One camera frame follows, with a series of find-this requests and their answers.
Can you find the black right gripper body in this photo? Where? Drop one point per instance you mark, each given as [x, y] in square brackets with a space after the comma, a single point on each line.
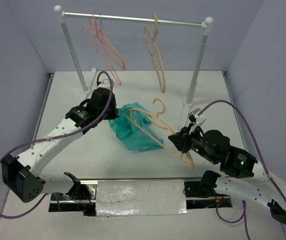
[193, 142]

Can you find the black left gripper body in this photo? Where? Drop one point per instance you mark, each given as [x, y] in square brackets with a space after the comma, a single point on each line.
[110, 112]

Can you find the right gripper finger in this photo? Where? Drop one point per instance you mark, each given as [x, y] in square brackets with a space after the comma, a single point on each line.
[182, 147]
[177, 139]

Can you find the teal t shirt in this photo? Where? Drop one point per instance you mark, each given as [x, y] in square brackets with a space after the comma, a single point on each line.
[132, 129]

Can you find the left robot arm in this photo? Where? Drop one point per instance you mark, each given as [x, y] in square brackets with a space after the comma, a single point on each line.
[21, 172]

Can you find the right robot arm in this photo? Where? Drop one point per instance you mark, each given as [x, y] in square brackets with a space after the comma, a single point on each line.
[241, 174]

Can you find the hanging wooden hanger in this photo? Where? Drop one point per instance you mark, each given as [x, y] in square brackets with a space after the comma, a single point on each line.
[155, 55]

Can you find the white clothes rack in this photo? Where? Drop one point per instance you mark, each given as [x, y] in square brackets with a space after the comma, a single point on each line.
[205, 25]

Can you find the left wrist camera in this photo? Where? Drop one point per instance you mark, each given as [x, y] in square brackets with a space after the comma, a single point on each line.
[106, 84]

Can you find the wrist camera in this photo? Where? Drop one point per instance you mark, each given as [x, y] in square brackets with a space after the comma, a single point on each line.
[106, 84]
[195, 120]

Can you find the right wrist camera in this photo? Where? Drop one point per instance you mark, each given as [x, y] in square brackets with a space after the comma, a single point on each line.
[195, 120]

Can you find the pink wire hanger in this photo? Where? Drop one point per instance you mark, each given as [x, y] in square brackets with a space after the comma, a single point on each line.
[108, 53]

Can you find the foil covered base plate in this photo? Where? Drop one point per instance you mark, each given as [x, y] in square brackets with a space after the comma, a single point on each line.
[122, 198]

